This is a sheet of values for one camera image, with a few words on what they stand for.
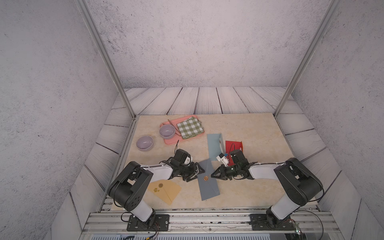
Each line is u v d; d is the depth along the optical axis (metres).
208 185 0.84
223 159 0.85
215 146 1.03
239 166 0.73
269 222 0.64
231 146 1.06
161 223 0.73
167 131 1.07
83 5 0.70
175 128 1.12
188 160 0.87
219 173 0.80
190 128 1.11
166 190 0.83
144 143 1.01
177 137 1.05
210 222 0.74
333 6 0.70
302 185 0.46
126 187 0.46
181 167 0.77
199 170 0.81
